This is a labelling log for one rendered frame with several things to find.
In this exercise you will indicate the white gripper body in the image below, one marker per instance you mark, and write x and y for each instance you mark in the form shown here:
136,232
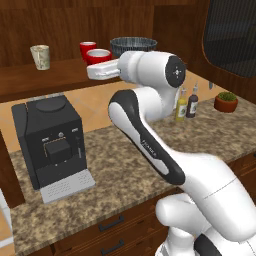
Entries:
102,70

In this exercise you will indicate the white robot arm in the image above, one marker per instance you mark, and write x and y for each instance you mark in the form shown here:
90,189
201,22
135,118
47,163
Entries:
213,186

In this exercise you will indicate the open wooden cabinet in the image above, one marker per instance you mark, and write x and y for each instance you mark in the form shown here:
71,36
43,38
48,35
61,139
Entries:
66,23

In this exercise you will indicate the cabinet door with dark glass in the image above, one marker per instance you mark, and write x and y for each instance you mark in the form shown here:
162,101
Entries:
230,36

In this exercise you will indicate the plain wooden cabinet door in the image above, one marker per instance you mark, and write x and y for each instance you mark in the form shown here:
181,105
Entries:
10,173

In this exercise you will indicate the red bowl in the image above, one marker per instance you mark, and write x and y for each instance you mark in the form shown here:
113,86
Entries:
97,56

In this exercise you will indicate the red cup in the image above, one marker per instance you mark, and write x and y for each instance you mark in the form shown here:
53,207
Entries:
87,48

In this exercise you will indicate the dark grey fluted bowl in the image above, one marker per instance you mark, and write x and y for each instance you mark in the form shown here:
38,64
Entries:
133,46

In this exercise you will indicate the beige patterned cup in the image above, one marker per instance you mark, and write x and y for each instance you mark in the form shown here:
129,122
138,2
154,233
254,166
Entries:
40,57

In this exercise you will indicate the black coffee machine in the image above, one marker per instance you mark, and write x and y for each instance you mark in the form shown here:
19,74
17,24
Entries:
50,140

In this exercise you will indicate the yellow oil bottle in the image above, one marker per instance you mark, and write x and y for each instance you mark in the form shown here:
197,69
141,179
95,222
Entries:
181,108

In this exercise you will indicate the dark brown sauce bottle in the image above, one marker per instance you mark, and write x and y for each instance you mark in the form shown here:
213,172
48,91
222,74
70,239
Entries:
192,104

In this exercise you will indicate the potted green plant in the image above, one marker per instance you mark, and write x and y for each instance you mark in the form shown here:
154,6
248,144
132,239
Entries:
226,101

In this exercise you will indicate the wooden drawer front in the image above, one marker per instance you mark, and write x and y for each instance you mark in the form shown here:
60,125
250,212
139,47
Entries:
246,168
140,213
140,241

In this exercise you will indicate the white appliance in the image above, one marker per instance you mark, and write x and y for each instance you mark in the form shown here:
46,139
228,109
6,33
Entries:
4,220

